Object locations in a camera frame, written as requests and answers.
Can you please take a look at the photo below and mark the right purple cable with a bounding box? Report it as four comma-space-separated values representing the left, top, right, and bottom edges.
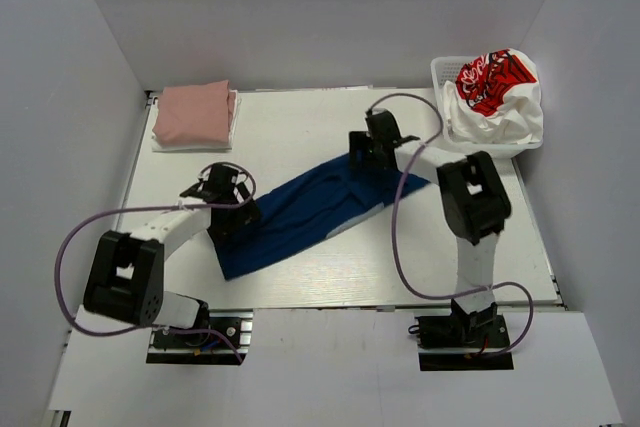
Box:
364, 94, 535, 359

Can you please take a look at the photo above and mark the white plastic basket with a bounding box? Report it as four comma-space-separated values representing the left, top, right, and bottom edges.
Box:
430, 56, 543, 159

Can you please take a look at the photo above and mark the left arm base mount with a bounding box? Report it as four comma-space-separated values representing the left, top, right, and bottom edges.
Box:
146, 311, 254, 366

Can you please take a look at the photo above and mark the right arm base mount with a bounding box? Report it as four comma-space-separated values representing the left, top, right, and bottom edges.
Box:
408, 315, 514, 372

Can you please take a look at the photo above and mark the white red print t shirt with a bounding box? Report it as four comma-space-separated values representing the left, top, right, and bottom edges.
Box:
440, 48, 544, 148

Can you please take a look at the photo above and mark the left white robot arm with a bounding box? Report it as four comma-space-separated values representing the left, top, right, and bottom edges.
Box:
83, 162, 261, 346

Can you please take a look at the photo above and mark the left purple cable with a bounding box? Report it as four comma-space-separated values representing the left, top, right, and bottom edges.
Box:
53, 161, 259, 364

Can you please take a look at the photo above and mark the folded pink t shirt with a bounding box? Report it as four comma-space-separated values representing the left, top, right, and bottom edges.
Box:
152, 80, 237, 148

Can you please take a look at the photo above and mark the purple cable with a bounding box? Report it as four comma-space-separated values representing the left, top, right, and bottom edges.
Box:
364, 94, 535, 359
53, 161, 259, 364

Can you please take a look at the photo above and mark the blue t shirt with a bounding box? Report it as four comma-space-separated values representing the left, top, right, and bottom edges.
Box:
215, 154, 401, 281

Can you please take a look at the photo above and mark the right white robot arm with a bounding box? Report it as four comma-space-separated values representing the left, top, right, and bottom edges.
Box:
349, 110, 511, 346

